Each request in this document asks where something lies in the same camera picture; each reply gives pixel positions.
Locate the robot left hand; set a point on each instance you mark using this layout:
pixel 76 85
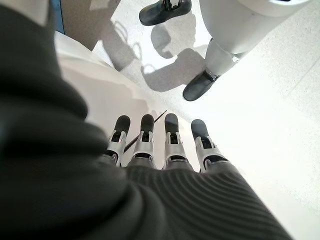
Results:
pixel 75 187

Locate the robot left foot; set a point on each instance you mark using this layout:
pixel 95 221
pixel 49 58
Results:
pixel 197 86

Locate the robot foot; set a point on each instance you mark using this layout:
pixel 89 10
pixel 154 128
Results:
pixel 162 11
pixel 197 86

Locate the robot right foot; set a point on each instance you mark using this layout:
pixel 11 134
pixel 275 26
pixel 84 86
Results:
pixel 162 11

